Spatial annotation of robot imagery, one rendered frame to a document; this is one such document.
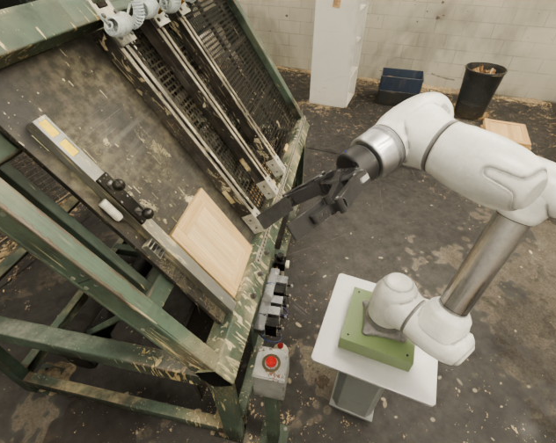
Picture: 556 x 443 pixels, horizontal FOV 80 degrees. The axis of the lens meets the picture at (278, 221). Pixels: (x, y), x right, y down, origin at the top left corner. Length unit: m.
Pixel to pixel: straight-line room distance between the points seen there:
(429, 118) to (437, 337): 0.87
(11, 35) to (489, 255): 1.50
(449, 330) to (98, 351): 1.37
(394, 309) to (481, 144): 0.87
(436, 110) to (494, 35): 5.82
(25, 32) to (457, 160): 1.15
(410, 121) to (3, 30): 1.05
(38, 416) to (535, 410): 2.89
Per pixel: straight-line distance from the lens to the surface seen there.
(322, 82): 5.36
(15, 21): 1.28
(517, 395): 2.68
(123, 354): 1.61
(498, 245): 1.21
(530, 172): 0.62
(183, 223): 1.38
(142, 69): 1.55
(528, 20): 6.51
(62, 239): 1.07
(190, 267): 1.32
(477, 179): 0.61
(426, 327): 1.35
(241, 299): 1.49
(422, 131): 0.65
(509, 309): 3.04
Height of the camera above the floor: 2.12
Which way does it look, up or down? 42 degrees down
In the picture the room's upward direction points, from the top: straight up
